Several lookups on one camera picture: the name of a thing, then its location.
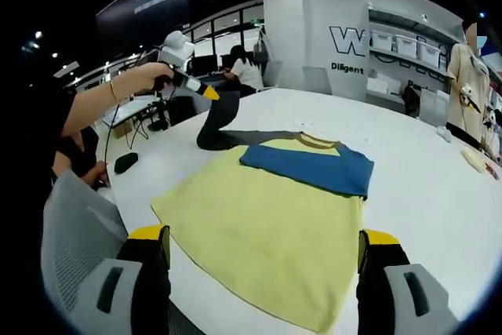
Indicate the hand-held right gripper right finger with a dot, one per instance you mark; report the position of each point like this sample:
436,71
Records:
396,296

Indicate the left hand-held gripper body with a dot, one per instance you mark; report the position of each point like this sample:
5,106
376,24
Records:
178,50

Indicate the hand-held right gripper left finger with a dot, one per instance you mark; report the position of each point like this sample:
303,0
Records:
129,292

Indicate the yellow blue grey garment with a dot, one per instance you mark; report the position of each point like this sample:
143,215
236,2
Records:
266,213

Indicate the person's left hand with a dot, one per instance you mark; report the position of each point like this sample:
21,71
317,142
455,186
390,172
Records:
149,78

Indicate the black monitor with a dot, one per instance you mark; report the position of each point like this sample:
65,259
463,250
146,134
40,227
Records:
206,65

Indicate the white side desk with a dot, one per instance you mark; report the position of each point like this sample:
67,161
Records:
125,110

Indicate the hanging grey cloth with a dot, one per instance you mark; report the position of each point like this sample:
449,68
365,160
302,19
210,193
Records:
260,49

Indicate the grey mesh chair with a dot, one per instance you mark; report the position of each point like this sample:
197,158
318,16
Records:
78,233

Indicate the black pouch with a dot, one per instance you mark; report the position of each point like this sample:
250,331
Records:
125,162

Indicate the white chair back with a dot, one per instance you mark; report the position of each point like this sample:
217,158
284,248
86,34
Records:
315,80
433,105

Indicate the white crumpled cloth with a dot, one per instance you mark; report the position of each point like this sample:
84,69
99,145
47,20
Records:
444,133

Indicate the white flat box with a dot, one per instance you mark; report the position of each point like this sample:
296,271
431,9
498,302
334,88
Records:
382,86

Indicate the white storage bin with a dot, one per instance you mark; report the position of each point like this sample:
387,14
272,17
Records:
429,52
382,41
406,44

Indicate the black backpack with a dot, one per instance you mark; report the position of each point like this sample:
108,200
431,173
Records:
411,99

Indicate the white shelf unit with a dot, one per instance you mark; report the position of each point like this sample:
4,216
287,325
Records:
425,72

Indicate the rack of storage bins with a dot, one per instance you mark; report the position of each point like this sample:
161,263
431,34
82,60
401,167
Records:
495,88

